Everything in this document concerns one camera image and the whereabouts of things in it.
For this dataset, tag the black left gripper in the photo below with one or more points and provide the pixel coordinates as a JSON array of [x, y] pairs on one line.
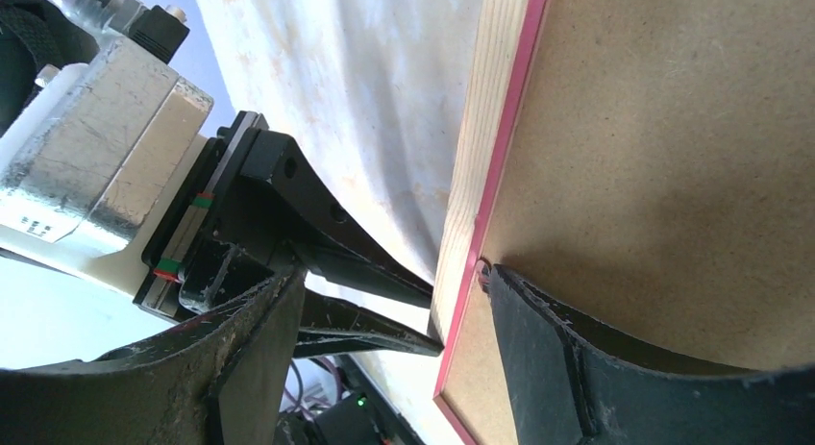
[[249, 199]]

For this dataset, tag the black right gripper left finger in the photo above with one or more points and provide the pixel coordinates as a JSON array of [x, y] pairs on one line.
[[217, 378]]

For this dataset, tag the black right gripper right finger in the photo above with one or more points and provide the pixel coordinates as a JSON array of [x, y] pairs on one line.
[[573, 379]]

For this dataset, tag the pink wooden picture frame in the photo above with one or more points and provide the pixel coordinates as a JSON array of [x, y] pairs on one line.
[[506, 38]]

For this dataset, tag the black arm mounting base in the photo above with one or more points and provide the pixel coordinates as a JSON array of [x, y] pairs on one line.
[[330, 400]]

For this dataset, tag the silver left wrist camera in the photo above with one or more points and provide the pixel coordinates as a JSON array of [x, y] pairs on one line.
[[88, 160]]

